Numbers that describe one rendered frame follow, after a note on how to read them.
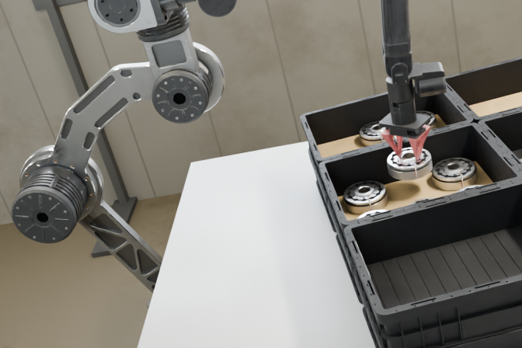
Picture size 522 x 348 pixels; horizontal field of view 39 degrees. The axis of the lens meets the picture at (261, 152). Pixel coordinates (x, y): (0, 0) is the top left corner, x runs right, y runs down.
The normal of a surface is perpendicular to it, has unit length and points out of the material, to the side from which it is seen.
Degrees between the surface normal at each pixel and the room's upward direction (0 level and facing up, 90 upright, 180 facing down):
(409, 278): 0
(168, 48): 90
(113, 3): 90
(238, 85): 90
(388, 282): 0
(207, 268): 0
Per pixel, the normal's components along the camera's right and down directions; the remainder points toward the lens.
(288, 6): -0.06, 0.47
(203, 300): -0.23, -0.87
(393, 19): -0.06, 0.65
